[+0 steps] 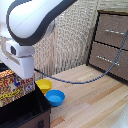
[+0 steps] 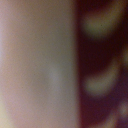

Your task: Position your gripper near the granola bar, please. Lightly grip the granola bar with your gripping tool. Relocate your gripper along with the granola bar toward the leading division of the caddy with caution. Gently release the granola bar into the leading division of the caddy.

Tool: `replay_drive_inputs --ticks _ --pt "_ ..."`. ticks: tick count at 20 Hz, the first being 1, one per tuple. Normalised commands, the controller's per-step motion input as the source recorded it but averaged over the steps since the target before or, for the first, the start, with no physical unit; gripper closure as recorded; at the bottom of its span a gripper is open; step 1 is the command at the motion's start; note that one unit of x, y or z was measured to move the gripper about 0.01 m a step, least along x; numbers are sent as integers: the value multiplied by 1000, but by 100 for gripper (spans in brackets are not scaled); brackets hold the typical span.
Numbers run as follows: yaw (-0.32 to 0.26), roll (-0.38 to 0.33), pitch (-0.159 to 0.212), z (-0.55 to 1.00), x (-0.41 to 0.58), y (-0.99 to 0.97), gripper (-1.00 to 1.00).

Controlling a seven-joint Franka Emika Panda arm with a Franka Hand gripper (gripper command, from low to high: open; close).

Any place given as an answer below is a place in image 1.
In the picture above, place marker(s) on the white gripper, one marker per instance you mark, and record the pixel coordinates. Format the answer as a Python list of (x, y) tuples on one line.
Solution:
[(20, 65)]

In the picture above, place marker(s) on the granola bars cardboard box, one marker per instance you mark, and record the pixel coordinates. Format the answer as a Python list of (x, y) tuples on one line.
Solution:
[(15, 87)]

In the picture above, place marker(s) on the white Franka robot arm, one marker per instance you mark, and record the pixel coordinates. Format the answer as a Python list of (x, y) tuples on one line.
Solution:
[(33, 16)]

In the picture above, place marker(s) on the yellow plastic bowl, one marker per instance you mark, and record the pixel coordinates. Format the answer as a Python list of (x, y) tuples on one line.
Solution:
[(43, 85)]

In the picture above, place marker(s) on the black storage box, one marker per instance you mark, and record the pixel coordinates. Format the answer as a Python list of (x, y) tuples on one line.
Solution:
[(23, 110)]

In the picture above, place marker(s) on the blue plastic bowl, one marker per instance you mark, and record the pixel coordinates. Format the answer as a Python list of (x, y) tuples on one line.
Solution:
[(55, 98)]

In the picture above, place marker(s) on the beige woven curtain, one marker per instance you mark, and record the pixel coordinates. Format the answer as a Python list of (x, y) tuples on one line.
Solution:
[(71, 36)]

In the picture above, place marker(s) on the brown wooden dresser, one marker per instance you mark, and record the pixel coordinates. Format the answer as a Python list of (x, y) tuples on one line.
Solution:
[(111, 46)]

